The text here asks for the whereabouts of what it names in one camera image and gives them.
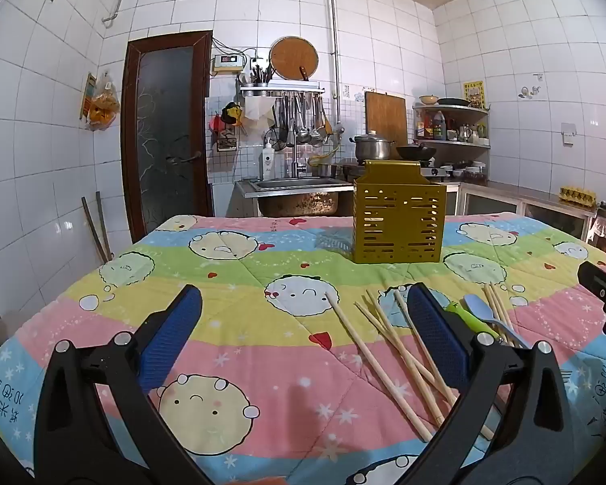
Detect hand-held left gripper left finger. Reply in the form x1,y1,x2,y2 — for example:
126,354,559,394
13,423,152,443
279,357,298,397
33,284,218,485

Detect vertical wall pipe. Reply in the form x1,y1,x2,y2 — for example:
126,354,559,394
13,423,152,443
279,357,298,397
327,0,342,133

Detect cartoon printed blanket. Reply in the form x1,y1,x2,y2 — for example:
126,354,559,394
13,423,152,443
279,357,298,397
0,211,606,485

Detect yellow wall poster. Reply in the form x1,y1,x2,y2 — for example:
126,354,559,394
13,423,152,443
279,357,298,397
463,80,486,110

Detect rectangular wooden cutting board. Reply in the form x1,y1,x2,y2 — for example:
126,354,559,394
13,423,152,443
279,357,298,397
364,90,408,146

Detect rack cutlery caddy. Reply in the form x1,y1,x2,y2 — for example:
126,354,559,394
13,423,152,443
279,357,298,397
240,58,274,88

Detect round wooden board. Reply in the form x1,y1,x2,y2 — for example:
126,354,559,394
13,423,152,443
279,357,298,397
269,36,319,82

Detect steel wall rack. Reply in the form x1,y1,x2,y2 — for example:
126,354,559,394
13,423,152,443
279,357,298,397
239,83,327,98

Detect light blue spoon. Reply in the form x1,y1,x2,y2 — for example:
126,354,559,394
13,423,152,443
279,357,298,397
463,294,532,350

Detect kitchen counter cabinets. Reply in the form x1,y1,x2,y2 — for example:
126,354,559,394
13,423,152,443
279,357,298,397
444,179,598,242

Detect brown glass panel door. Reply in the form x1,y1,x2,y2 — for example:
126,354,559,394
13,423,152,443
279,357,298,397
122,31,214,244

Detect orange plastic bag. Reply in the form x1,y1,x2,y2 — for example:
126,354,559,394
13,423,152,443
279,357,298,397
82,73,121,133

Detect black wok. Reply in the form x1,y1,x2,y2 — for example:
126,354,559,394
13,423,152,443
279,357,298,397
395,144,438,162

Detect yellow red hanging items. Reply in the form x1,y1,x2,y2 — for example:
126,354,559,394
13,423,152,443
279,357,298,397
209,102,246,135

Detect green utensil handle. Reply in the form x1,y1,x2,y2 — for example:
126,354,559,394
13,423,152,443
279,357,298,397
444,302,501,342

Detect corner wall shelf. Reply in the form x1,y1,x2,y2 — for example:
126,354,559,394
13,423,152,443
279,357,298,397
412,94,491,150

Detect leaning metal sticks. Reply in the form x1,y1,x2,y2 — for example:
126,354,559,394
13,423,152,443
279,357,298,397
81,191,115,264

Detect steel sink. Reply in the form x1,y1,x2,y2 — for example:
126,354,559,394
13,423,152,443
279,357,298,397
235,177,355,217

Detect hanging kitchen utensils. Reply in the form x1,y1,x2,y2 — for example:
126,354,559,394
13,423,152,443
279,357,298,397
269,94,335,151

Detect steel faucet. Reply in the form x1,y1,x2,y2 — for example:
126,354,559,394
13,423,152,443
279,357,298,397
290,145,310,179

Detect yellow egg carton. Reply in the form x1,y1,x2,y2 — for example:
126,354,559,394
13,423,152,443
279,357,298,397
558,185,598,206

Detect white plastic bag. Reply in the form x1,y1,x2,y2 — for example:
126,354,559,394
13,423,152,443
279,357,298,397
244,96,274,125

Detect gold perforated utensil holder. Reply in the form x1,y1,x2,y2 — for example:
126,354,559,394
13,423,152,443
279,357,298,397
352,160,448,264

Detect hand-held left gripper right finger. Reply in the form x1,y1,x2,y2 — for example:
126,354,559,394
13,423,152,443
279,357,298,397
394,283,577,485

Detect wooden chopstick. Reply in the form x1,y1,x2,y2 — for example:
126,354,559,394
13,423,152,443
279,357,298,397
394,289,458,401
324,291,434,443
487,284,509,331
354,302,445,425
483,285,503,331
366,289,448,415
492,282,515,331

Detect gas stove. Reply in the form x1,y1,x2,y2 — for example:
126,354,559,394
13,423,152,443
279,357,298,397
341,159,449,183

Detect wall digital controller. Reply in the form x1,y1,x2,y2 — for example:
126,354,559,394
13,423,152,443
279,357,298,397
211,53,246,77

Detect steel cooking pot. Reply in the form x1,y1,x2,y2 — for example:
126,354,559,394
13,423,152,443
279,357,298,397
349,131,395,162

